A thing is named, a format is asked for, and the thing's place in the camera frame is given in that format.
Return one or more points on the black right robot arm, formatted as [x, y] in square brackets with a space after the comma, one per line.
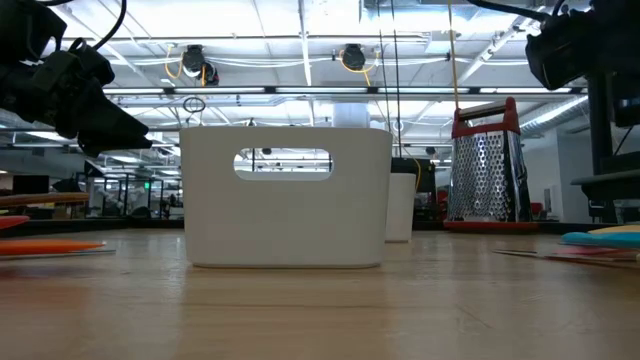
[620, 35]

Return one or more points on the black computer monitor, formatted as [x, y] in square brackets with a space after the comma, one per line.
[630, 100]

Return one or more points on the red silicone spoon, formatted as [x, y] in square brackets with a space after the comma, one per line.
[10, 222]

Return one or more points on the orange silicone spatula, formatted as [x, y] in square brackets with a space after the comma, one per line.
[45, 247]

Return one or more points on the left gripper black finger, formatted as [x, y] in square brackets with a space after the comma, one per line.
[110, 149]
[105, 117]

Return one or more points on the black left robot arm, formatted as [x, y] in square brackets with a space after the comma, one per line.
[20, 30]

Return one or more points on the blue silicone spatula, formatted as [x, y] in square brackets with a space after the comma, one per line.
[600, 240]

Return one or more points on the black equipment box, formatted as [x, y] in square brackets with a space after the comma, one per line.
[426, 180]

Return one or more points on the small black background monitor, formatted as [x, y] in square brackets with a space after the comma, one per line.
[30, 184]

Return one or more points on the long ceiling light strip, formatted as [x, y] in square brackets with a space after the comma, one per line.
[220, 90]

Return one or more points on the coral pink silicone spatula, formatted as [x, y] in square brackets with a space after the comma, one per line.
[590, 251]

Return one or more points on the grey computer desk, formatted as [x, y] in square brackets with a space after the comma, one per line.
[610, 185]

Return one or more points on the black monitor stand pole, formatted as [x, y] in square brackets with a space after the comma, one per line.
[599, 140]

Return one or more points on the yellow silicone spatula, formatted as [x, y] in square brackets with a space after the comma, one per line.
[620, 229]

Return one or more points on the white round column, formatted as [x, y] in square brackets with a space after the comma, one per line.
[351, 116]

